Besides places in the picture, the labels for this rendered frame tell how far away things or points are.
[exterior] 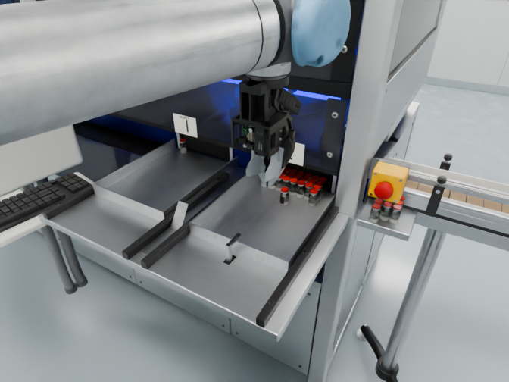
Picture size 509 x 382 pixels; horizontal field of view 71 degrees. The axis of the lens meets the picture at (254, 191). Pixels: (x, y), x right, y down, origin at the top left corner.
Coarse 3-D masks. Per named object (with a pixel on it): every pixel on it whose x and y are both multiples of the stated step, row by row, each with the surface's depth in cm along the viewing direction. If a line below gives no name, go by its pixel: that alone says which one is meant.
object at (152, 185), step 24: (168, 144) 120; (120, 168) 105; (144, 168) 112; (168, 168) 112; (192, 168) 112; (216, 168) 112; (96, 192) 99; (120, 192) 101; (144, 192) 101; (168, 192) 101; (192, 192) 96
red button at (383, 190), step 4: (376, 184) 81; (380, 184) 80; (384, 184) 79; (388, 184) 79; (376, 188) 80; (380, 188) 79; (384, 188) 79; (388, 188) 79; (392, 188) 80; (376, 192) 80; (380, 192) 80; (384, 192) 79; (388, 192) 79; (392, 192) 79; (376, 196) 81; (380, 196) 80; (384, 196) 80; (388, 196) 79
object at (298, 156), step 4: (296, 144) 89; (300, 144) 88; (296, 148) 90; (300, 148) 89; (296, 152) 90; (300, 152) 90; (292, 156) 91; (296, 156) 91; (300, 156) 90; (292, 160) 92; (296, 160) 91; (300, 160) 91; (300, 164) 91
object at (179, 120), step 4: (176, 116) 106; (180, 116) 105; (184, 116) 104; (176, 120) 106; (180, 120) 105; (184, 120) 105; (188, 120) 104; (192, 120) 103; (176, 124) 107; (180, 124) 106; (184, 124) 106; (188, 124) 105; (192, 124) 104; (176, 128) 108; (180, 128) 107; (184, 128) 106; (192, 128) 105; (196, 128) 104; (180, 132) 108; (184, 132) 107; (192, 132) 105; (196, 132) 105; (196, 136) 105
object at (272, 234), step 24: (240, 192) 101; (264, 192) 101; (216, 216) 91; (240, 216) 91; (264, 216) 91; (288, 216) 91; (312, 216) 91; (216, 240) 82; (240, 240) 83; (264, 240) 83; (288, 240) 83; (264, 264) 77; (288, 264) 73
